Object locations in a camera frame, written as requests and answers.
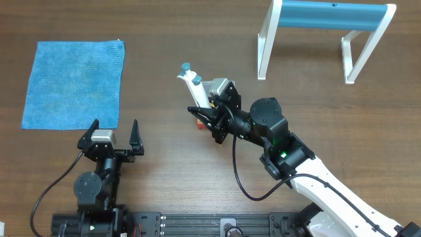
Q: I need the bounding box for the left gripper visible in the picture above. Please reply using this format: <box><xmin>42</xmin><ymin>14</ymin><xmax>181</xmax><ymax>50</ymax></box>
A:
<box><xmin>77</xmin><ymin>118</ymin><xmax>145</xmax><ymax>163</ymax></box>

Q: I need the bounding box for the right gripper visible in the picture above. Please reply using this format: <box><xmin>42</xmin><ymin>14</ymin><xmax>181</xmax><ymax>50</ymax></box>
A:
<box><xmin>187</xmin><ymin>82</ymin><xmax>243</xmax><ymax>145</ymax></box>

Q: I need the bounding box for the white pipette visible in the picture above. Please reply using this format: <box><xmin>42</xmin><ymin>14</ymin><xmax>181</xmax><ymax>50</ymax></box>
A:
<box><xmin>176</xmin><ymin>62</ymin><xmax>212</xmax><ymax>110</ymax></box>

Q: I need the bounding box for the blue cloth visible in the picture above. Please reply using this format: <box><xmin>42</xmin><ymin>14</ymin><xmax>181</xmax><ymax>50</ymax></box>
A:
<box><xmin>20</xmin><ymin>39</ymin><xmax>126</xmax><ymax>131</ymax></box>

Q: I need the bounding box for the white and blue stand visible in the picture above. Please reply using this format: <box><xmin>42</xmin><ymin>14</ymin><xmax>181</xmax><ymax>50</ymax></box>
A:
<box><xmin>257</xmin><ymin>0</ymin><xmax>397</xmax><ymax>86</ymax></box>

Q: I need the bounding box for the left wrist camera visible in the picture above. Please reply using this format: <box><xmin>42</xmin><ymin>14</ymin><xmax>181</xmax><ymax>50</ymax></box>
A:
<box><xmin>89</xmin><ymin>128</ymin><xmax>117</xmax><ymax>146</ymax></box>

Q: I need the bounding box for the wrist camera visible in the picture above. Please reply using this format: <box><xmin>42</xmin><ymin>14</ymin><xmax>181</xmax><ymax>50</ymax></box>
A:
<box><xmin>89</xmin><ymin>128</ymin><xmax>117</xmax><ymax>146</ymax></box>
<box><xmin>208</xmin><ymin>77</ymin><xmax>232</xmax><ymax>97</ymax></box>

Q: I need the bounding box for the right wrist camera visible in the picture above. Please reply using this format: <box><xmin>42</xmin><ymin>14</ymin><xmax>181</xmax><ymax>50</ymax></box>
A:
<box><xmin>208</xmin><ymin>77</ymin><xmax>232</xmax><ymax>97</ymax></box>

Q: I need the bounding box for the black cable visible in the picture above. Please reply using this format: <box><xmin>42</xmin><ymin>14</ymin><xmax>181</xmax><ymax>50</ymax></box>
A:
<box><xmin>223</xmin><ymin>103</ymin><xmax>317</xmax><ymax>202</ymax></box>
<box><xmin>30</xmin><ymin>150</ymin><xmax>85</xmax><ymax>237</ymax></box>

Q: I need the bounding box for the mounting rail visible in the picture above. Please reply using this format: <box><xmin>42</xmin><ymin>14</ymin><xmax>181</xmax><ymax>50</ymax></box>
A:
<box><xmin>51</xmin><ymin>211</ymin><xmax>309</xmax><ymax>237</ymax></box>

